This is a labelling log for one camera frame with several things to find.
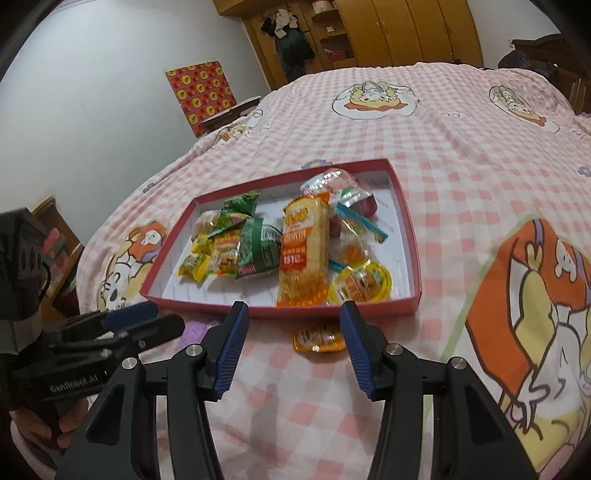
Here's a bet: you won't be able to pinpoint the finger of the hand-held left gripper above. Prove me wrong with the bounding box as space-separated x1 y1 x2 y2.
58 315 186 361
60 302 158 340

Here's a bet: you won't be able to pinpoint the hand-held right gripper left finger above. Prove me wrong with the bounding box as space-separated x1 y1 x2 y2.
55 301 250 480

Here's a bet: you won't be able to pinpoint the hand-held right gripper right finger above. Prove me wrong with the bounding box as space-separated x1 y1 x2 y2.
339 301 539 480

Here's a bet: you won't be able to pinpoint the orange jelly cup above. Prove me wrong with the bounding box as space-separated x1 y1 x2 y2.
292 320 348 354

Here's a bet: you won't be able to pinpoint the yellow jelly cup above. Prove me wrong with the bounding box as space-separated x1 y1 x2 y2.
327 261 394 305

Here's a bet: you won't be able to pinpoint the green yellow snack packet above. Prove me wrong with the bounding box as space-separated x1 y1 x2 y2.
178 253 213 283

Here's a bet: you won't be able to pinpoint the small yellow snack packet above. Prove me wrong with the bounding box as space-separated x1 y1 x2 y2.
190 233 215 256

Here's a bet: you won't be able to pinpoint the blue triangular snack packet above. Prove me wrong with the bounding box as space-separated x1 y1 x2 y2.
330 203 389 273

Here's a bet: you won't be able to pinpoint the red cardboard box tray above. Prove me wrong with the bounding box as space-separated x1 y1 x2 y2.
140 158 423 319

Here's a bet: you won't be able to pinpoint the dark green snack packet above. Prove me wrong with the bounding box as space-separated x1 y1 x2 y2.
235 217 283 281

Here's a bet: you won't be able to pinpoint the orange bread packet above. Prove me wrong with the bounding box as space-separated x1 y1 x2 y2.
276 193 331 308

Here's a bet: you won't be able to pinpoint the bright green snack packet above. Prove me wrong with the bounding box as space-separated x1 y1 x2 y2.
219 189 262 228

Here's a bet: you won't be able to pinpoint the person's left hand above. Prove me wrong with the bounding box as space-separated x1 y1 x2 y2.
11 399 90 455

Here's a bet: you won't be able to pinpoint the purple plastic box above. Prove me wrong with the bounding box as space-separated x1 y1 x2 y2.
178 318 211 344

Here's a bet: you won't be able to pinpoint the wooden side cabinet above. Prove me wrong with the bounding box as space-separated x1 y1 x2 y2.
32 198 86 315

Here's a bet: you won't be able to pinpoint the yellow burger candy packet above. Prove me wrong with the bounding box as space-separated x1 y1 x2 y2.
210 231 245 278

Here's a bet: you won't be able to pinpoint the clear pastry packet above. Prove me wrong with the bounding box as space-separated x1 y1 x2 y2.
193 210 225 241

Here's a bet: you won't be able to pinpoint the pink drink pouch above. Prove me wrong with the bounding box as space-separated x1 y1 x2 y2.
300 168 365 208

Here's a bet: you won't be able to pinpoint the pink checkered blanket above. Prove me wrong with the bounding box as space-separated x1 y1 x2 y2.
74 62 591 480

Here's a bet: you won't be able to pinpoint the red patterned board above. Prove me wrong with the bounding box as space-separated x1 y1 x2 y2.
165 62 237 138

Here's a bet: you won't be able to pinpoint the hanging dark clothes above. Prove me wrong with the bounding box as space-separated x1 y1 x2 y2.
260 9 315 84

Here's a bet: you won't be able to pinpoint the wooden wardrobe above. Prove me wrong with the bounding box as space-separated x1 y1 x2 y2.
212 0 485 90

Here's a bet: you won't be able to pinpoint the dark cloth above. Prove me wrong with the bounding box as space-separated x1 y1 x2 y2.
499 48 561 84

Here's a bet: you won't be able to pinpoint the dark wooden headboard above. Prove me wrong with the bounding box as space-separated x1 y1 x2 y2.
499 34 591 116

